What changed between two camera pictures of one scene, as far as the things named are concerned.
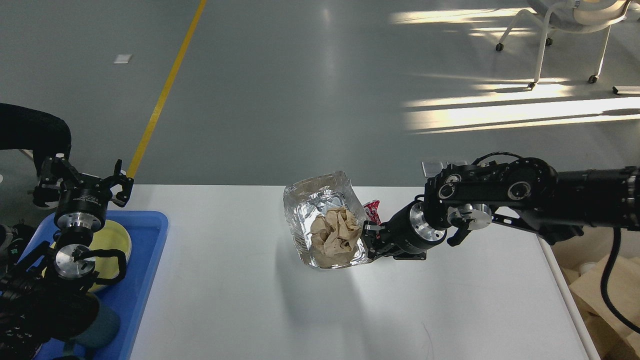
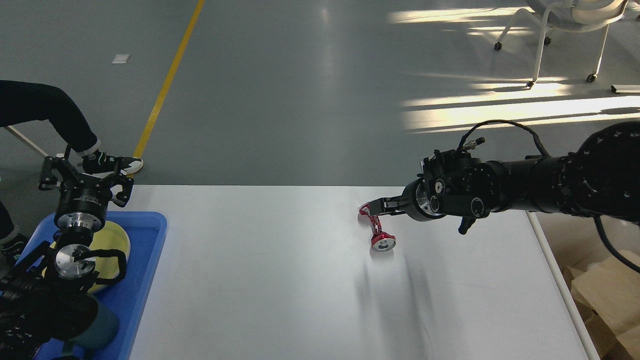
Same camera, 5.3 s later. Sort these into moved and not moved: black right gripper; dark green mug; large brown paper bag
Moved: black right gripper
Not moved: large brown paper bag; dark green mug
